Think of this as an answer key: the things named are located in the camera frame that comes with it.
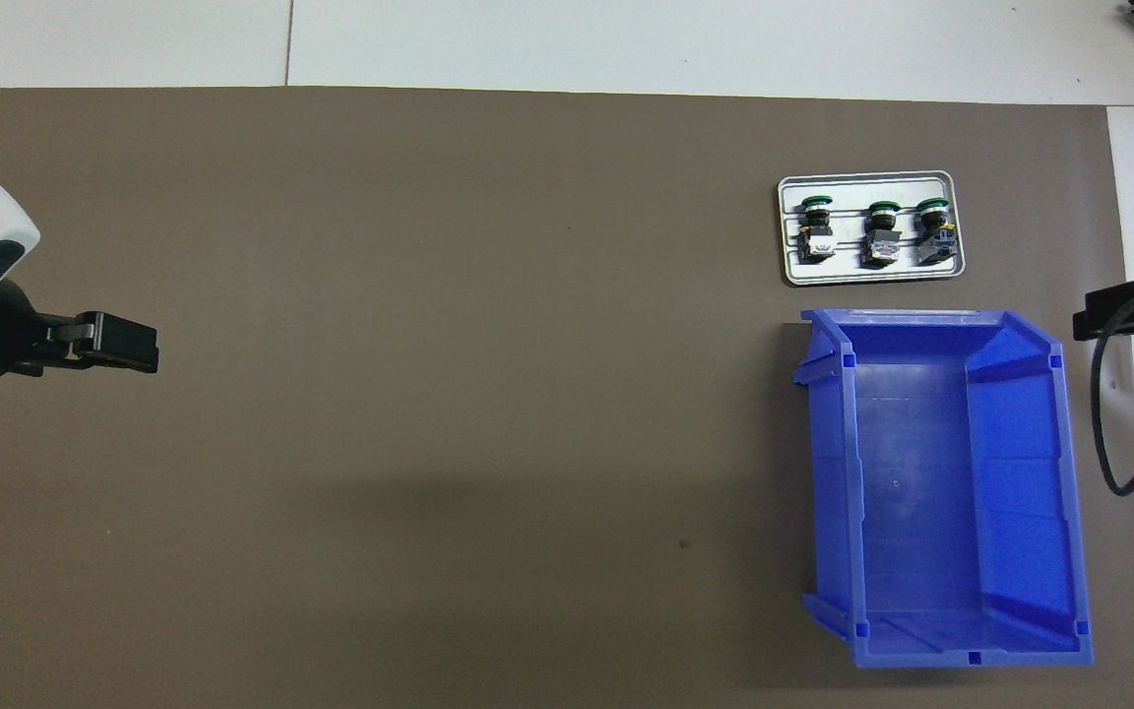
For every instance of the green push button switch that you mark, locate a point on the green push button switch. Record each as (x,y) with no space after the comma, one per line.
(815,231)
(935,234)
(882,236)

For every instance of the grey metal tray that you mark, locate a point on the grey metal tray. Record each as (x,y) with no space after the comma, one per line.
(872,276)

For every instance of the brown table mat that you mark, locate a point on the brown table mat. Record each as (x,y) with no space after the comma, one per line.
(331,197)

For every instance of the blue plastic storage bin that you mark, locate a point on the blue plastic storage bin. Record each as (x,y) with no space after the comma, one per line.
(921,512)

